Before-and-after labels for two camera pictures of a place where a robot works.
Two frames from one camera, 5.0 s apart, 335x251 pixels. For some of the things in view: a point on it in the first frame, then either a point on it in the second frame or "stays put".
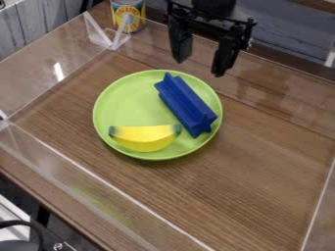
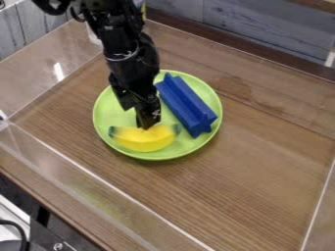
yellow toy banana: (144, 137) stays put
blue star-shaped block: (186, 105) stays put
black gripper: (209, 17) to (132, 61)
